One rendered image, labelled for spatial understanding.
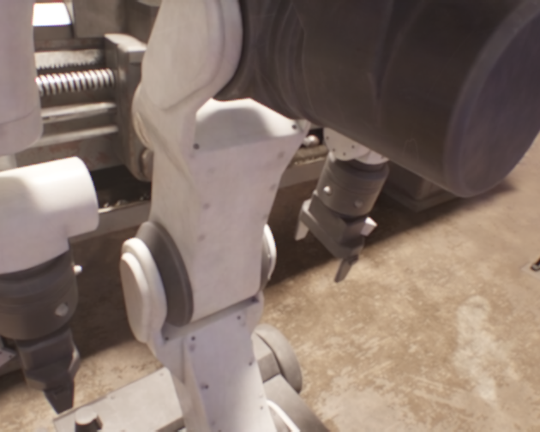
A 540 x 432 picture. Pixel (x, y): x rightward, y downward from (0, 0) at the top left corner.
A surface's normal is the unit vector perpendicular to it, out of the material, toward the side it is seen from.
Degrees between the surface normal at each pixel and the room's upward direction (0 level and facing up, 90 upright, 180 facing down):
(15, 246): 101
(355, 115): 113
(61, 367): 12
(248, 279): 86
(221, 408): 60
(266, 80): 107
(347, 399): 0
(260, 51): 92
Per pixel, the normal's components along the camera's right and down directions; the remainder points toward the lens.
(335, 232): -0.79, 0.26
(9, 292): 0.24, -0.04
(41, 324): 0.55, 0.64
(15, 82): 0.87, 0.45
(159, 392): 0.10, -0.84
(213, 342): 0.57, 0.00
